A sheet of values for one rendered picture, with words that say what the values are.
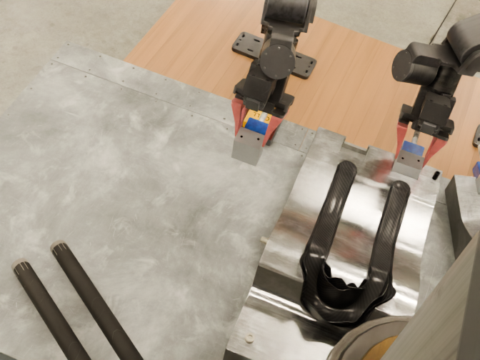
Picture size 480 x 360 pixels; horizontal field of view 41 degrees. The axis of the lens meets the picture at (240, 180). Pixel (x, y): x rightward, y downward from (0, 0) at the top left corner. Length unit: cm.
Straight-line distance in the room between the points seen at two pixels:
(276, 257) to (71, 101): 61
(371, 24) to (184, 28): 158
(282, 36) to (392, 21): 212
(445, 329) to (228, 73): 131
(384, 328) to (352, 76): 126
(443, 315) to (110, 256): 100
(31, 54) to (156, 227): 163
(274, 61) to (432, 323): 82
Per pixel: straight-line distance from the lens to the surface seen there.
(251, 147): 117
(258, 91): 105
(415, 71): 118
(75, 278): 114
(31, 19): 292
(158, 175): 131
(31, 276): 116
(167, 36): 160
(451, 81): 123
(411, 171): 128
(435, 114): 117
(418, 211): 125
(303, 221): 116
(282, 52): 104
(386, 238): 121
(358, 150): 133
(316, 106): 148
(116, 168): 132
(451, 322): 24
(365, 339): 35
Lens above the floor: 184
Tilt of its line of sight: 53 degrees down
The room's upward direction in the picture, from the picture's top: 11 degrees clockwise
